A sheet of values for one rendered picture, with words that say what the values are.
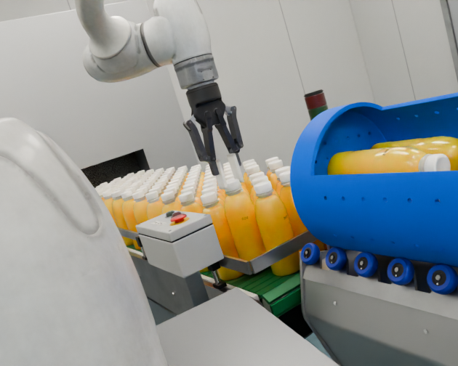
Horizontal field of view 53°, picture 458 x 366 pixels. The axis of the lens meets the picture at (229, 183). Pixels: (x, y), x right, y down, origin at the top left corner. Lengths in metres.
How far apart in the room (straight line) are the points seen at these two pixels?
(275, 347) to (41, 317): 0.25
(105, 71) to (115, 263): 0.80
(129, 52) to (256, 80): 4.46
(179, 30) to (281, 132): 4.57
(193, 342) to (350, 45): 5.77
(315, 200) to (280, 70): 4.82
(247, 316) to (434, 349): 0.36
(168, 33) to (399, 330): 0.72
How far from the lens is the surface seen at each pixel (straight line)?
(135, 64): 1.05
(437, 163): 0.74
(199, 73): 1.01
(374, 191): 0.71
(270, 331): 0.49
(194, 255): 0.94
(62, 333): 0.29
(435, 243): 0.70
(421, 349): 0.82
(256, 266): 0.98
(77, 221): 0.30
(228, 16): 5.48
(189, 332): 0.54
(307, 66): 5.78
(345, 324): 0.93
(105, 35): 1.02
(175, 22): 1.02
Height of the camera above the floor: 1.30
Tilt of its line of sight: 9 degrees down
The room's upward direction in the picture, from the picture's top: 17 degrees counter-clockwise
